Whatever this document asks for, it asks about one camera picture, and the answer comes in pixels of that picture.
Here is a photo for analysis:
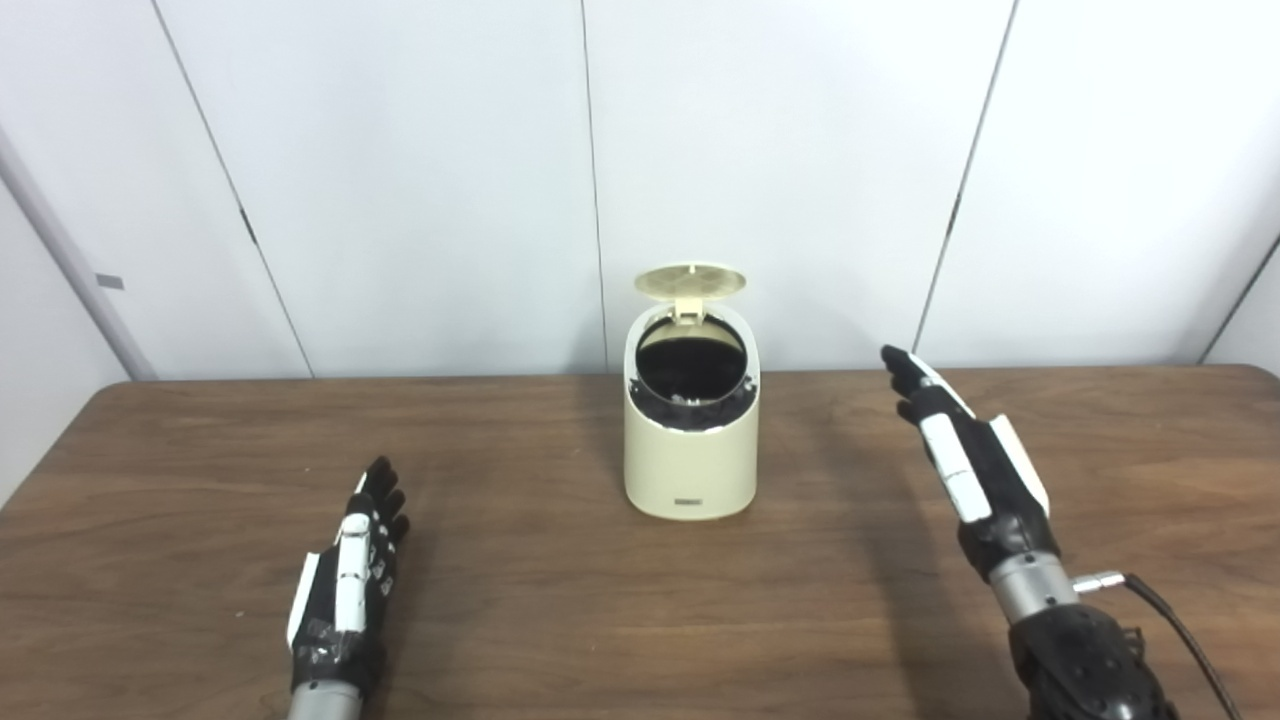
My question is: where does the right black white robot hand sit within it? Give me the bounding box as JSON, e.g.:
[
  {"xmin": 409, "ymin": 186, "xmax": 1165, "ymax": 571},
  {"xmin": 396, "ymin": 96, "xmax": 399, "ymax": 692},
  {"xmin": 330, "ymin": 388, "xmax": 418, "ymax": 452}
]
[{"xmin": 880, "ymin": 345, "xmax": 1063, "ymax": 583}]

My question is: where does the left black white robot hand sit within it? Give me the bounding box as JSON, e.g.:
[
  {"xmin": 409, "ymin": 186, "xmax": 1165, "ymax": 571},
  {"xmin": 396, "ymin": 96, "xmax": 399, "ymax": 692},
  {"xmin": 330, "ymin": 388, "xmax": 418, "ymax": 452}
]
[{"xmin": 286, "ymin": 456, "xmax": 411, "ymax": 696}]

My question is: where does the cream-colored round bin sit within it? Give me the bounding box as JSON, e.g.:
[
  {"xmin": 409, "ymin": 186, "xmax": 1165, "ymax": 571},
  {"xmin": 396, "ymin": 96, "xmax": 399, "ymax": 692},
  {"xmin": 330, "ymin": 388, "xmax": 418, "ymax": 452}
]
[{"xmin": 623, "ymin": 263, "xmax": 760, "ymax": 522}]

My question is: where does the cream round bin lid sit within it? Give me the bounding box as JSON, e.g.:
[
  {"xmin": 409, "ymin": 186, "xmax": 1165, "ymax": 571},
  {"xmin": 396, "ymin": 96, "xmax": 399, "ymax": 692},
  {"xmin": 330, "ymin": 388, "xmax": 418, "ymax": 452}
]
[{"xmin": 634, "ymin": 263, "xmax": 748, "ymax": 323}]

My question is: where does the grey wall post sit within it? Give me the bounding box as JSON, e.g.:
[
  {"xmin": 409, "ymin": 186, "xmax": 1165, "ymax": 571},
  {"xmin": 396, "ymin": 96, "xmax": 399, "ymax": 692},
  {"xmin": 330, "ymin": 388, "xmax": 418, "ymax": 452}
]
[{"xmin": 0, "ymin": 125, "xmax": 158, "ymax": 381}]

